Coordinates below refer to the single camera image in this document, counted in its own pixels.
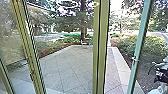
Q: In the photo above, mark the green framed glass door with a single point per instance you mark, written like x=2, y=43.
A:
x=140, y=43

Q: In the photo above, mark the white garden statue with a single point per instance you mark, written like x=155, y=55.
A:
x=159, y=89

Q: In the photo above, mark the white garden bench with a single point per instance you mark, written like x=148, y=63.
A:
x=84, y=41

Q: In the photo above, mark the tree trunk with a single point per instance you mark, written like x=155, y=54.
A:
x=83, y=20

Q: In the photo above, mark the green window frame wall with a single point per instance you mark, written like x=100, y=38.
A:
x=100, y=46

